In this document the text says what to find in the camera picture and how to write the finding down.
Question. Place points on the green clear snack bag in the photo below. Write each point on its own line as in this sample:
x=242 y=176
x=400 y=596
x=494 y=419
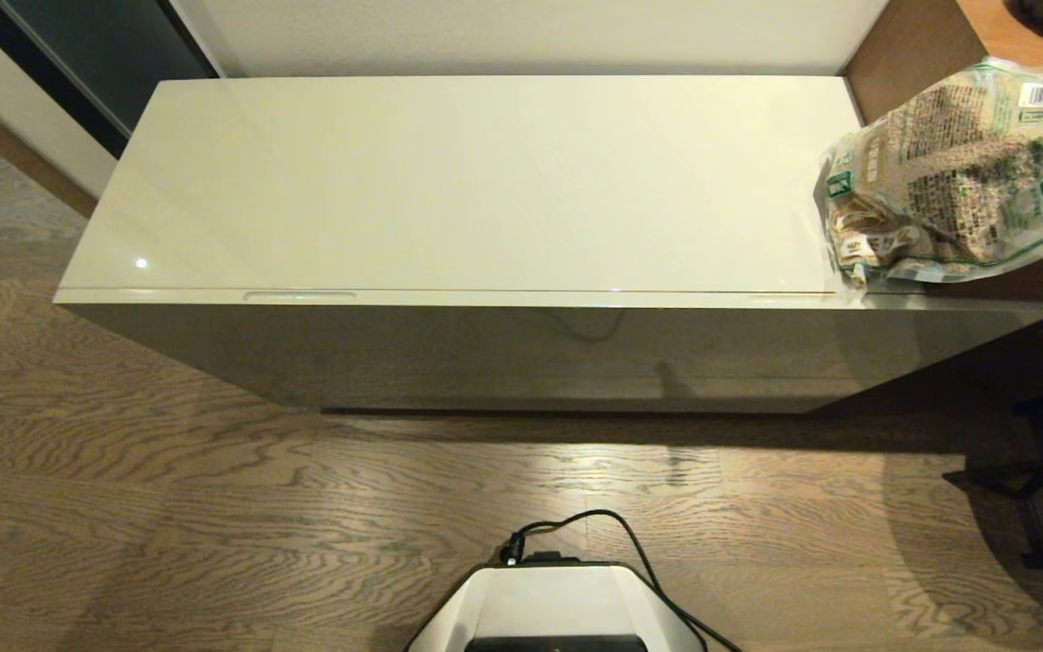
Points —
x=956 y=163

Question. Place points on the glossy beige low cabinet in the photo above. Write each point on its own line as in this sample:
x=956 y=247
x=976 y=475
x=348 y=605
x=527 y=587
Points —
x=485 y=181

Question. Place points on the brown wooden desk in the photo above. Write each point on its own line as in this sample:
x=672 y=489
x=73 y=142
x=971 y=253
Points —
x=911 y=45

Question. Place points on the dark glass door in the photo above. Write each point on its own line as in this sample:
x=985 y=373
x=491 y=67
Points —
x=96 y=45

